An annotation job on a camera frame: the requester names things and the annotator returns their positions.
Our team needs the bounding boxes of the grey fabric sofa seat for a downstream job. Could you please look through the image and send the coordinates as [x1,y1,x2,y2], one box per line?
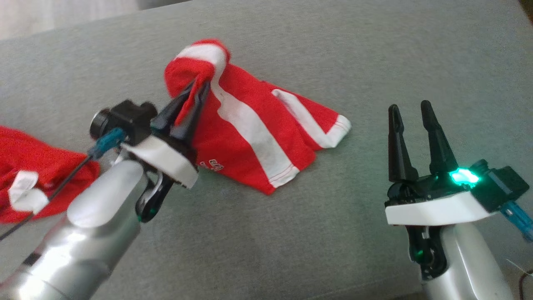
[0,0,533,300]

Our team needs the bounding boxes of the red and white basketball jersey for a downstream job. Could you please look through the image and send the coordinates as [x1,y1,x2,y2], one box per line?
[0,126,101,224]

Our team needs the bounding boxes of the red shorts with white stripes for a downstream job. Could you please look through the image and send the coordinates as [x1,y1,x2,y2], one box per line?
[164,38,352,195]

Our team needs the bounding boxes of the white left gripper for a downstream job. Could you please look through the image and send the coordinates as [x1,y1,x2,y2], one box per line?
[121,79,211,189]

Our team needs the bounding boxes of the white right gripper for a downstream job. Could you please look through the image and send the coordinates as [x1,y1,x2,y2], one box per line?
[384,100,500,227]

